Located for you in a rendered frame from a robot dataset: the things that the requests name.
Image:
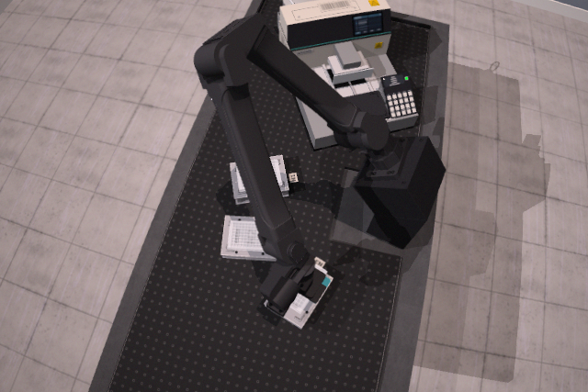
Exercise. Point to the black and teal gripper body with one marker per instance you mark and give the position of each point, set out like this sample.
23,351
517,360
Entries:
317,288

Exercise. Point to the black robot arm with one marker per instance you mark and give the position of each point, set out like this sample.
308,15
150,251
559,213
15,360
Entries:
227,53

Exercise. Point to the white multi-well plate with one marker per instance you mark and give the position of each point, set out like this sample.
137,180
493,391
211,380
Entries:
276,169
240,240
300,301

